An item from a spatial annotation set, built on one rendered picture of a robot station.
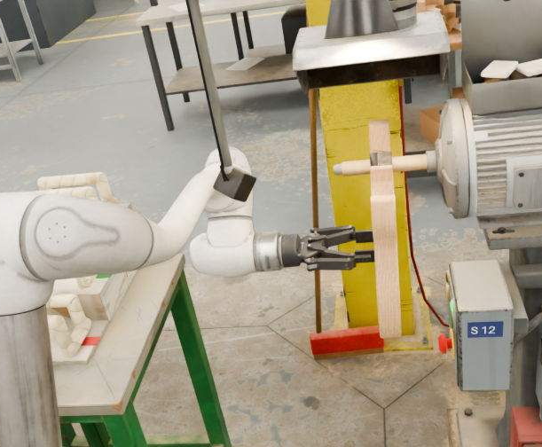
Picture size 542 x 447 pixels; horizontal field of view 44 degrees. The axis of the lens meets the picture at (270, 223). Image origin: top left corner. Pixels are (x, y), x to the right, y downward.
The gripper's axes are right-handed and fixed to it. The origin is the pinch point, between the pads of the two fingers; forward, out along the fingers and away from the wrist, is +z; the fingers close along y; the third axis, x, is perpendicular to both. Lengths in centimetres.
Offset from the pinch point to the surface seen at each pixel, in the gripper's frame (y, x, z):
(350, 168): -7.1, 15.8, -3.7
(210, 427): -18, -82, -58
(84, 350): 14, -16, -68
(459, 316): 27.0, 2.6, 15.0
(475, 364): 27.7, -9.0, 17.8
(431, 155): -7.3, 17.2, 13.4
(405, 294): -91, -90, 8
